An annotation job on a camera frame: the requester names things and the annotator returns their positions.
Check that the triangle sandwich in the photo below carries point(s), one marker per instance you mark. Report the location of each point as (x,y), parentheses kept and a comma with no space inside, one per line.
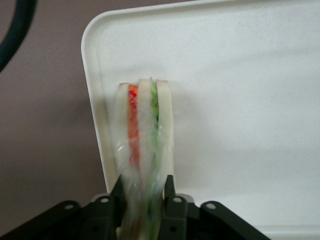
(145,137)

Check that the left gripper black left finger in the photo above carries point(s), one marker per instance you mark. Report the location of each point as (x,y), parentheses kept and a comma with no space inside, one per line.
(100,220)

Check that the beige plastic tray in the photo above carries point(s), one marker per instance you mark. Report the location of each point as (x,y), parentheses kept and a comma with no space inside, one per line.
(225,100)

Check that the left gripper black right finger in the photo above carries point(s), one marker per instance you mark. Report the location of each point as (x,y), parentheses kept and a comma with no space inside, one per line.
(177,220)

